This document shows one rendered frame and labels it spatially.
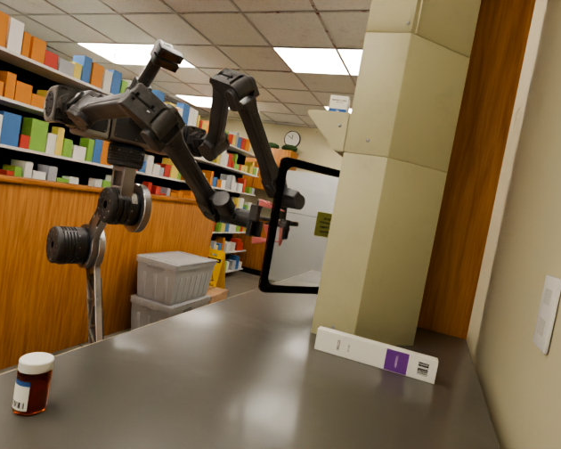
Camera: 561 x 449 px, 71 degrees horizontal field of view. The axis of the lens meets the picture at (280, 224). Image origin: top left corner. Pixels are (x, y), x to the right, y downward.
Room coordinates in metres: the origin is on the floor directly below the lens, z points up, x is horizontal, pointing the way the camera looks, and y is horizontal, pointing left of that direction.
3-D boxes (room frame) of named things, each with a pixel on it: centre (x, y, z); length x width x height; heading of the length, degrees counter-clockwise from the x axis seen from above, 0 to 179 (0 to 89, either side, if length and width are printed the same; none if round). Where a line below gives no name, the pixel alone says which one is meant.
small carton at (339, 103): (1.11, -0.10, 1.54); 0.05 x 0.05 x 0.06; 77
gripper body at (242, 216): (1.28, 0.11, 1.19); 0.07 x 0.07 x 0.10; 69
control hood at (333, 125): (1.17, -0.13, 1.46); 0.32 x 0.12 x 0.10; 159
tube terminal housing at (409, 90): (1.11, -0.30, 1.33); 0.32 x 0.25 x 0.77; 159
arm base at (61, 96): (1.30, 0.74, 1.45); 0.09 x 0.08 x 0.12; 136
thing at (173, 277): (3.30, 0.79, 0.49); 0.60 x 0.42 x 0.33; 159
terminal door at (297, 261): (1.21, -0.10, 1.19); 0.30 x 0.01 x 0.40; 123
